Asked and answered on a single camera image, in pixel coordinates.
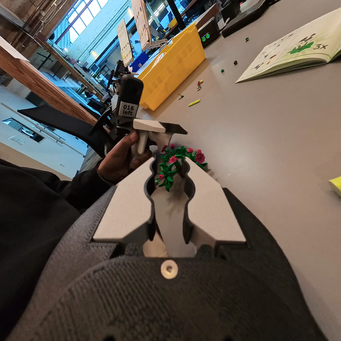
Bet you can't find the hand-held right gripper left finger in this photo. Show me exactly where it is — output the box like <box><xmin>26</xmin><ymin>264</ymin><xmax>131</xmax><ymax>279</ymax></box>
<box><xmin>93</xmin><ymin>157</ymin><xmax>158</xmax><ymax>243</ymax></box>

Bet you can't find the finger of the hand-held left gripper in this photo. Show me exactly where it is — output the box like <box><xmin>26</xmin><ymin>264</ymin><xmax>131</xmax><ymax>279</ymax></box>
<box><xmin>133</xmin><ymin>119</ymin><xmax>188</xmax><ymax>135</ymax></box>
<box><xmin>149</xmin><ymin>132</ymin><xmax>174</xmax><ymax>153</ymax></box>

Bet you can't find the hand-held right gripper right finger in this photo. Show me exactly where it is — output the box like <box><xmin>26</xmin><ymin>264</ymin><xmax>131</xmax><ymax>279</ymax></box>
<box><xmin>182</xmin><ymin>158</ymin><xmax>247</xmax><ymax>249</ymax></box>

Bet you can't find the toy flower plant brown base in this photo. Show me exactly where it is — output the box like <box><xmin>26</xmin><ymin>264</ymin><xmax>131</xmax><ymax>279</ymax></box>
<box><xmin>155</xmin><ymin>143</ymin><xmax>208</xmax><ymax>192</ymax></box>

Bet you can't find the lime green toy planter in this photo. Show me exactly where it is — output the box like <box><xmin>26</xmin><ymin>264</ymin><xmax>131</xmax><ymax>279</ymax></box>
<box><xmin>328</xmin><ymin>176</ymin><xmax>341</xmax><ymax>197</ymax></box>

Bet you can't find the instruction booklet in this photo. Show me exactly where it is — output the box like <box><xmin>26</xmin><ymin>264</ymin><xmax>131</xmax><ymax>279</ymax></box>
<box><xmin>236</xmin><ymin>7</ymin><xmax>341</xmax><ymax>83</ymax></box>

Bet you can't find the person's left forearm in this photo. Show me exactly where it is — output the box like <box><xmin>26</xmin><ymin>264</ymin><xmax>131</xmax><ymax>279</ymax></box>
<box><xmin>40</xmin><ymin>160</ymin><xmax>118</xmax><ymax>211</ymax></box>

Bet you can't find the person's left hand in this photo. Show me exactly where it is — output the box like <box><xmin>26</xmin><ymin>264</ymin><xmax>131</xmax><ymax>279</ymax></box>
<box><xmin>97</xmin><ymin>131</ymin><xmax>153</xmax><ymax>185</ymax></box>

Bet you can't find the idle hand-held gripper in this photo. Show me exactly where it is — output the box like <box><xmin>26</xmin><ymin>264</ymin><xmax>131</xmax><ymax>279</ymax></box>
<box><xmin>106</xmin><ymin>60</ymin><xmax>126</xmax><ymax>99</ymax></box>

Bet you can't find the small blue bin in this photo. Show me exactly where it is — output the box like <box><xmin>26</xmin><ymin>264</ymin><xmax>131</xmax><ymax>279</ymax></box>
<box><xmin>131</xmin><ymin>51</ymin><xmax>148</xmax><ymax>70</ymax></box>

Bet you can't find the yellow plastic bin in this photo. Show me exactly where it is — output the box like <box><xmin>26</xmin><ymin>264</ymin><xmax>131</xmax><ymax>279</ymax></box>
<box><xmin>139</xmin><ymin>22</ymin><xmax>207</xmax><ymax>111</ymax></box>

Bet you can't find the small tan poster board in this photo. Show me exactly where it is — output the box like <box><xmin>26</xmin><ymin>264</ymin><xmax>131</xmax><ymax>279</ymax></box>
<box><xmin>117</xmin><ymin>18</ymin><xmax>134</xmax><ymax>67</ymax></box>

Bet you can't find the tall tan poster board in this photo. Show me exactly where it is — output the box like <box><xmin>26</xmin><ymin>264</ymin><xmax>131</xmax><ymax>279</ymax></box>
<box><xmin>131</xmin><ymin>0</ymin><xmax>168</xmax><ymax>51</ymax></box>

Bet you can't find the large black office chair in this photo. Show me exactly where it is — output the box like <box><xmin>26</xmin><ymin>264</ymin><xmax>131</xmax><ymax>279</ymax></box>
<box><xmin>17</xmin><ymin>104</ymin><xmax>115</xmax><ymax>158</ymax></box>

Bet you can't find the black pole lamp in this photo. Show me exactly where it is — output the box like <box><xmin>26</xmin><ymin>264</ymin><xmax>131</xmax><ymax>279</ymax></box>
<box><xmin>166</xmin><ymin>0</ymin><xmax>186</xmax><ymax>30</ymax></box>

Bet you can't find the wooden pillar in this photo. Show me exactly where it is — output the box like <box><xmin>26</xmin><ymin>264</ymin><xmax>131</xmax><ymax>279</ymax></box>
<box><xmin>0</xmin><ymin>43</ymin><xmax>98</xmax><ymax>126</ymax></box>

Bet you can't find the black device green light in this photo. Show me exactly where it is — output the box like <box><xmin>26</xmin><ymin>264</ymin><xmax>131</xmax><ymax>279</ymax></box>
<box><xmin>198</xmin><ymin>17</ymin><xmax>221</xmax><ymax>48</ymax></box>

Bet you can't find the black power adapter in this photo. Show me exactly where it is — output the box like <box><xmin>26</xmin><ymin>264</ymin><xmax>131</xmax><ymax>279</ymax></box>
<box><xmin>221</xmin><ymin>0</ymin><xmax>241</xmax><ymax>23</ymax></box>

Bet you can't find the white paper sign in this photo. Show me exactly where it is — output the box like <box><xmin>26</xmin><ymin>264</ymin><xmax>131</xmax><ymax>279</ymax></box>
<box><xmin>0</xmin><ymin>35</ymin><xmax>30</xmax><ymax>62</ymax></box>

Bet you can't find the black flat box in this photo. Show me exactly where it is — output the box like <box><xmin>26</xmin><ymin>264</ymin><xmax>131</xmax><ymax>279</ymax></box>
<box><xmin>222</xmin><ymin>0</ymin><xmax>270</xmax><ymax>38</ymax></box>

